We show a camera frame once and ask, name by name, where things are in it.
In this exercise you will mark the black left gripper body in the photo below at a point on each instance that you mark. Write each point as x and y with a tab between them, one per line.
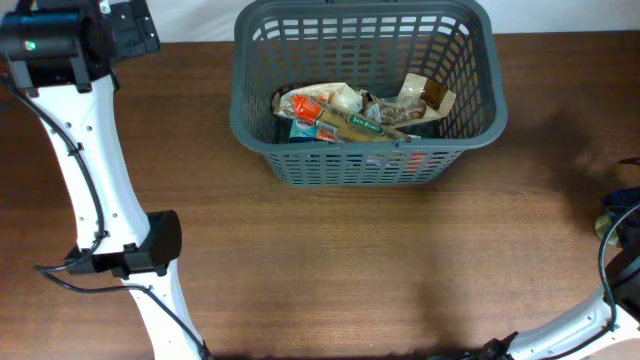
136	33

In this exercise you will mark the blue tissue multipack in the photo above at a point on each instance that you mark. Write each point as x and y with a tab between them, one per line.
302	132

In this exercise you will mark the beige food bag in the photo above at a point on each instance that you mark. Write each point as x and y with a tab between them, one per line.
337	94

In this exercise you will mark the brown clear snack bag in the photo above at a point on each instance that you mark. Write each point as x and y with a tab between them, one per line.
420	100

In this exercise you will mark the red spaghetti packet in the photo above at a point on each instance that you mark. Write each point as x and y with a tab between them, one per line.
346	124

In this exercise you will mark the green lid spice jar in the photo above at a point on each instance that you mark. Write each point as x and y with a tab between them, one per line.
602	225

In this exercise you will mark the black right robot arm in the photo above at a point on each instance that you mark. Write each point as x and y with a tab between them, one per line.
609	316

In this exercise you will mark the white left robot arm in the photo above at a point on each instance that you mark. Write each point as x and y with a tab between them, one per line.
61	58

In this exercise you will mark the grey plastic slotted basket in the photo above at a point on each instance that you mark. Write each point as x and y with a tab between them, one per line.
371	45

